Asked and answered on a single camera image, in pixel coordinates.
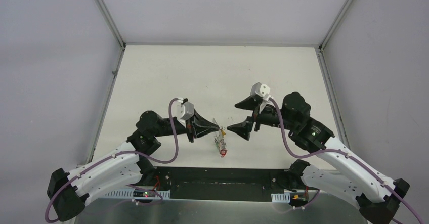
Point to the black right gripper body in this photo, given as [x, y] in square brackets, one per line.
[259, 119]

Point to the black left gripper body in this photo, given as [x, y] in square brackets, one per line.
[191, 127]

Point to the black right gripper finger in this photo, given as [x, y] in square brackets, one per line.
[250, 103]
[243, 129]

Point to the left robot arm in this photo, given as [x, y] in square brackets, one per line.
[130, 163]

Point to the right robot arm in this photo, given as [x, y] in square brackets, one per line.
[375, 195]

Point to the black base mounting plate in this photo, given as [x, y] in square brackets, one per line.
[226, 184]

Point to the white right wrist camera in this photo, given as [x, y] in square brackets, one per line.
[261, 91]

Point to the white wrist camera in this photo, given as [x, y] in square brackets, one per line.
[185, 110]
[261, 91]

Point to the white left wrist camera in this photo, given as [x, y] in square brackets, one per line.
[185, 110]

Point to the aluminium frame rails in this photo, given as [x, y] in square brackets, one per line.
[211, 52]

